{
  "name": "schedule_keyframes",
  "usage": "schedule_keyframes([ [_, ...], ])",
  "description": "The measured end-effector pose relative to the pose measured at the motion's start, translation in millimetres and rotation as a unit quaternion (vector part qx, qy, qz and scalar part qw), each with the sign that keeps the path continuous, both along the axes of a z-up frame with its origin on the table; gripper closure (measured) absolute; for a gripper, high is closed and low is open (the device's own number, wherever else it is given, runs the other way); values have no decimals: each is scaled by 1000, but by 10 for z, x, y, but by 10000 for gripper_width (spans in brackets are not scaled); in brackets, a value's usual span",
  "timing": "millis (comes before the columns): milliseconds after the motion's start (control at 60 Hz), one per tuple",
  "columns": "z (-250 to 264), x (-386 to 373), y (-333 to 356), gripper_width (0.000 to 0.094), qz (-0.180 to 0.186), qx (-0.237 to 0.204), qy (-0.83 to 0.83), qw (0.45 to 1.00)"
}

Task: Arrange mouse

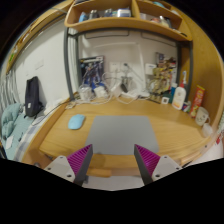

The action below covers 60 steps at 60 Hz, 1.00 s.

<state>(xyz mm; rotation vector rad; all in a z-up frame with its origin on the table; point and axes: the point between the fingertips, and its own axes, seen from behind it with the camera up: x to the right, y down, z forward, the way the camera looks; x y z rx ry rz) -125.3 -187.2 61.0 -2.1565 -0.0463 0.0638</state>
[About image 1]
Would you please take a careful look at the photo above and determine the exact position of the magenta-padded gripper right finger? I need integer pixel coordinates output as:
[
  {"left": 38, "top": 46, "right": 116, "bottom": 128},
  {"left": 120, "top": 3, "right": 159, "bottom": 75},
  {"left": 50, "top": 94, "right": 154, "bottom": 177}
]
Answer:
[{"left": 133, "top": 143, "right": 183, "bottom": 187}]

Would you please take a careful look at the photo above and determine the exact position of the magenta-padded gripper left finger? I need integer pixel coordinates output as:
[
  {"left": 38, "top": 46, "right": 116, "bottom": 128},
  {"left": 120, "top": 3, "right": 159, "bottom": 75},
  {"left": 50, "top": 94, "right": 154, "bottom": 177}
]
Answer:
[{"left": 44, "top": 143, "right": 94, "bottom": 187}]

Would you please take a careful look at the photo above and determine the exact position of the light blue computer mouse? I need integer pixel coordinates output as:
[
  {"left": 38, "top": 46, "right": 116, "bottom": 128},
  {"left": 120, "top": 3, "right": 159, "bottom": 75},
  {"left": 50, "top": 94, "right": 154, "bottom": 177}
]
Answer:
[{"left": 67, "top": 113, "right": 87, "bottom": 131}]

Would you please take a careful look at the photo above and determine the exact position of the grey mouse pad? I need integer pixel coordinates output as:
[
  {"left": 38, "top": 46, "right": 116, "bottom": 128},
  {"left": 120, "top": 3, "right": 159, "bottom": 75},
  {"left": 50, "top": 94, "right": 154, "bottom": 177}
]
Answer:
[{"left": 84, "top": 115, "right": 160, "bottom": 156}]

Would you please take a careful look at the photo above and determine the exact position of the blue plaid bedding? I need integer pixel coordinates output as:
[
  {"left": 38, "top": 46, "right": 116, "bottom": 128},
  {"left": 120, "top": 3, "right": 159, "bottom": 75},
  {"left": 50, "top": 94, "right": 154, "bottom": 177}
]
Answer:
[{"left": 0, "top": 102, "right": 44, "bottom": 161}]

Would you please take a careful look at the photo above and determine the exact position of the white mug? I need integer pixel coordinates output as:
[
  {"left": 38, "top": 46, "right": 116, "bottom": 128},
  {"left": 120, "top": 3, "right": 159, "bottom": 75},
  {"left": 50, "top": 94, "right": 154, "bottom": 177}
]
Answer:
[{"left": 195, "top": 106, "right": 211, "bottom": 127}]

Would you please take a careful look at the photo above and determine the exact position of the small clear plastic holder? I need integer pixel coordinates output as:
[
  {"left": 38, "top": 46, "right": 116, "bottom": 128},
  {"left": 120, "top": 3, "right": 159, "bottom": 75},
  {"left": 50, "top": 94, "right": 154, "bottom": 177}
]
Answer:
[{"left": 64, "top": 100, "right": 77, "bottom": 110}]

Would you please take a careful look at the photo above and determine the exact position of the white pump lotion bottle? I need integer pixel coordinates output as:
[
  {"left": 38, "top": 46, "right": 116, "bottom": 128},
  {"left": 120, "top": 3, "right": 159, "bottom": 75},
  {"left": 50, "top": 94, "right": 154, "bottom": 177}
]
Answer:
[{"left": 171, "top": 84, "right": 187, "bottom": 111}]

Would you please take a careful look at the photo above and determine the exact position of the red snack box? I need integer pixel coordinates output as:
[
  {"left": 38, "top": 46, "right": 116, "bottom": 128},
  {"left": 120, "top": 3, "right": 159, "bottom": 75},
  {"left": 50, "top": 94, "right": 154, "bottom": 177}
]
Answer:
[{"left": 189, "top": 84, "right": 206, "bottom": 118}]

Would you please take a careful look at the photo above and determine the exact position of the teal bottle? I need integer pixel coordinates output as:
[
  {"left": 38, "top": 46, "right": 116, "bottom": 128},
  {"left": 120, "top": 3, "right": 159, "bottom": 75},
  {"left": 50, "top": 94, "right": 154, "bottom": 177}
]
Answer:
[{"left": 169, "top": 83, "right": 178, "bottom": 103}]

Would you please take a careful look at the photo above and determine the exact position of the black backpack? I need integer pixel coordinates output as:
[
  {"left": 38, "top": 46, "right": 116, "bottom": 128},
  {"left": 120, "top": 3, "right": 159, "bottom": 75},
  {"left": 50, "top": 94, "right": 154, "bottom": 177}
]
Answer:
[{"left": 23, "top": 75, "right": 44, "bottom": 118}]

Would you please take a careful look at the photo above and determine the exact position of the clear domed container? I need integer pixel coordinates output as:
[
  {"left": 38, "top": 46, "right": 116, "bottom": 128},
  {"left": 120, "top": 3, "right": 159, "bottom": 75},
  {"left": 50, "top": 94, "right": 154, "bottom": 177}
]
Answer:
[{"left": 78, "top": 83, "right": 94, "bottom": 101}]

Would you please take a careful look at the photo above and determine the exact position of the white power strip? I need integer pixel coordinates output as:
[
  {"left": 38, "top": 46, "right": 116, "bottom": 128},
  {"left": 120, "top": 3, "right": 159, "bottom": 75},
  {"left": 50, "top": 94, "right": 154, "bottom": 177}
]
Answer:
[{"left": 119, "top": 89, "right": 141, "bottom": 100}]

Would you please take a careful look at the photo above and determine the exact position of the golden robot figure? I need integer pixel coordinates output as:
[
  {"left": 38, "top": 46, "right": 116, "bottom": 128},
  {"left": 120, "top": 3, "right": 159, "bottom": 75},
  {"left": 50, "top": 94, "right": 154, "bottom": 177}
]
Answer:
[{"left": 149, "top": 63, "right": 174, "bottom": 103}]

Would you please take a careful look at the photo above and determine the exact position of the white charger block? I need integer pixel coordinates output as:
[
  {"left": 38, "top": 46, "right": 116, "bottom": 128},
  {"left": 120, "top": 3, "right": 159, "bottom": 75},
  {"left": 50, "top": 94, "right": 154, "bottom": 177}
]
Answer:
[{"left": 93, "top": 85, "right": 109, "bottom": 99}]

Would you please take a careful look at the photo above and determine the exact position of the white electric toothbrush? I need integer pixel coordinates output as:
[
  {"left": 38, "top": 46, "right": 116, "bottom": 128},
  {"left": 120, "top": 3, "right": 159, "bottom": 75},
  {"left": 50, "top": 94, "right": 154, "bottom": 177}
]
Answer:
[{"left": 181, "top": 70, "right": 188, "bottom": 88}]

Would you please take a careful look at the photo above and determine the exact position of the metal cup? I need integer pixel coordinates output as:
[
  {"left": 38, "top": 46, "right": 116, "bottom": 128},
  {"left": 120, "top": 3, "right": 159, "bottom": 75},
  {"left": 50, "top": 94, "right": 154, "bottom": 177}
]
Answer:
[{"left": 120, "top": 75, "right": 134, "bottom": 93}]

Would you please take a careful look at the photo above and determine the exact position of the blue robot model kit box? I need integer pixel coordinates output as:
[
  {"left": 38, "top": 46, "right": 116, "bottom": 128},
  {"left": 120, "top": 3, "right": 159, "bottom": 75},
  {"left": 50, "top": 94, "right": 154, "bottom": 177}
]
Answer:
[{"left": 79, "top": 55, "right": 106, "bottom": 88}]

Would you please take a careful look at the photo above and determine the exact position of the wooden shelf unit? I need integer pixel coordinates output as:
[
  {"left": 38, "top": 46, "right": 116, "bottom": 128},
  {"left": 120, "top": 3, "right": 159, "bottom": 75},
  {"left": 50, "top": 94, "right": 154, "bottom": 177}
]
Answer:
[{"left": 64, "top": 0, "right": 194, "bottom": 43}]

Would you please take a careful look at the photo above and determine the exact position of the white wall socket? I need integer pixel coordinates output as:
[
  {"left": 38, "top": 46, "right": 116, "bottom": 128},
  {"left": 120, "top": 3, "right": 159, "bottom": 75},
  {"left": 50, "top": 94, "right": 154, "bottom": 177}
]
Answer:
[{"left": 109, "top": 62, "right": 120, "bottom": 73}]

